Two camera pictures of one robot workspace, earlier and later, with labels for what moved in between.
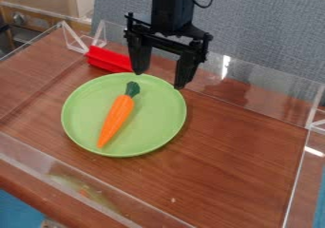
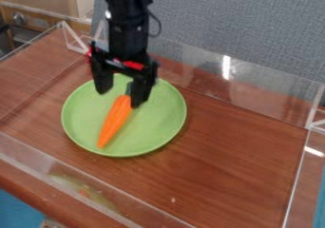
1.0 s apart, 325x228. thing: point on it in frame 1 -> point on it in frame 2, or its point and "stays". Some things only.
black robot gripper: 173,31 -> 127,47
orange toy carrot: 119,113 stays
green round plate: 157,122 stays
